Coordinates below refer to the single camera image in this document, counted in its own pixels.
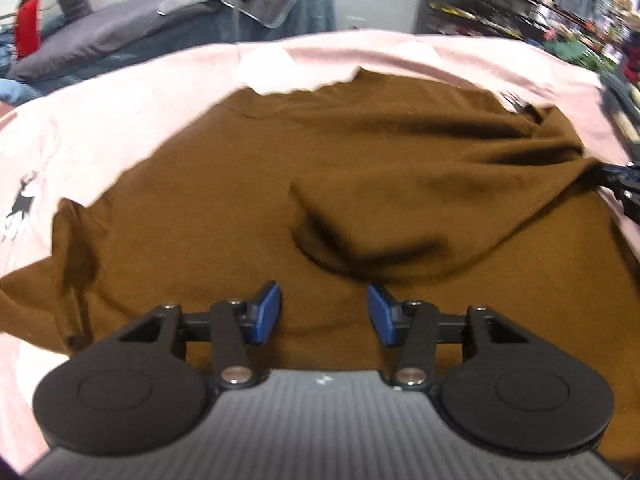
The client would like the blue garment pile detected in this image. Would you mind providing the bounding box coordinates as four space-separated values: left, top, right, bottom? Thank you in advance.
0 78 42 107

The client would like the brown knit sweater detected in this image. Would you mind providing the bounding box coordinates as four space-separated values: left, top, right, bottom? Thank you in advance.
1 70 639 464

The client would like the pink polka dot bedsheet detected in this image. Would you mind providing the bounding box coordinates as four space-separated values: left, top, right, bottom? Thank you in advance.
0 29 640 476

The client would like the red black chair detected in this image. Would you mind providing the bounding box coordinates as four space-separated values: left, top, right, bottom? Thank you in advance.
13 0 92 58

